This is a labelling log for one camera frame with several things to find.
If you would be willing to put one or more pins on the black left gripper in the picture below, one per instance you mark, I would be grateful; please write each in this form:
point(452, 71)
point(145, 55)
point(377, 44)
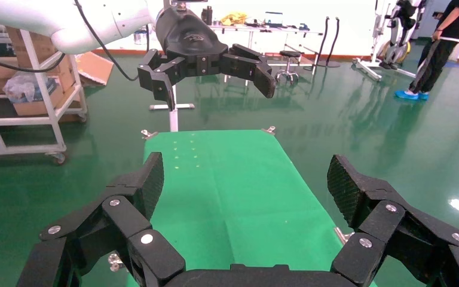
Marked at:
point(190, 39)

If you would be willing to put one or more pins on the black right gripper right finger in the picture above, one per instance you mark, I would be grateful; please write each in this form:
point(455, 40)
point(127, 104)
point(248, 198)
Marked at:
point(376, 214)

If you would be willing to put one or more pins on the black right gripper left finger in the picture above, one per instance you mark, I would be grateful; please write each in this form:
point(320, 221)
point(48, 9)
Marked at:
point(134, 214)

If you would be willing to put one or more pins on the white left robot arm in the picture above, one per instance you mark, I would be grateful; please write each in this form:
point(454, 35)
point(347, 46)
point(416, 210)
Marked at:
point(35, 16)

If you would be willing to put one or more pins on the flat cardboard sheet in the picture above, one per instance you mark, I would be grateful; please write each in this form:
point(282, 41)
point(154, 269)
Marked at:
point(95, 67)

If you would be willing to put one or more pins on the brown cardboard box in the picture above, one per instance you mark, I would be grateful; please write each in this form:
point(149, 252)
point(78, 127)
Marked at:
point(45, 47)
point(35, 107)
point(65, 75)

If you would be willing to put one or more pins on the silver binder clip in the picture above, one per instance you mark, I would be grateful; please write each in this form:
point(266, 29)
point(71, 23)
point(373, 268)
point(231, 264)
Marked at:
point(149, 134)
point(269, 130)
point(114, 261)
point(343, 236)

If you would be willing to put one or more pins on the white T-shaped stand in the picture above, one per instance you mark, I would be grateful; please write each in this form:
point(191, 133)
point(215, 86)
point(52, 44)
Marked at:
point(173, 119)

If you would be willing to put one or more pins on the yellow cloth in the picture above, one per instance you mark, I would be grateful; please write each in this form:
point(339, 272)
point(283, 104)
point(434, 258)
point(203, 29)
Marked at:
point(233, 18)

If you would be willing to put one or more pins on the small monitor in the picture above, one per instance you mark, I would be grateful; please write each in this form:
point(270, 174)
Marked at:
point(273, 20)

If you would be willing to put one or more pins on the black stool on casters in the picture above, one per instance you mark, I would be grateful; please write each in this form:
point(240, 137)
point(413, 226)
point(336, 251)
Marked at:
point(290, 54)

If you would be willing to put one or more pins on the long white table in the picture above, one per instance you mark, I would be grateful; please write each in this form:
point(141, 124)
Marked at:
point(289, 30)

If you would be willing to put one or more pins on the green tablecloth with yellow marks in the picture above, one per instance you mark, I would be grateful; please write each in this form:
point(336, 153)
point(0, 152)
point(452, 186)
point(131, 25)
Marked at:
point(233, 190)

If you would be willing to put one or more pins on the white wheeled metal cart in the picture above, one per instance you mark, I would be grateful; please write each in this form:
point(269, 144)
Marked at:
point(15, 121)

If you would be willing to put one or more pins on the person in black clothes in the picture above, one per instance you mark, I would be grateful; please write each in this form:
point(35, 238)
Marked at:
point(431, 63)

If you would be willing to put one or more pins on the clear plastic bag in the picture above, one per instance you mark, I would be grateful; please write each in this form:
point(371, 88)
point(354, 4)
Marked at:
point(23, 89)

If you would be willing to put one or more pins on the white robot on stand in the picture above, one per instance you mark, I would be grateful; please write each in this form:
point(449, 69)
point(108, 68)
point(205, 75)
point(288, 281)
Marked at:
point(396, 35)

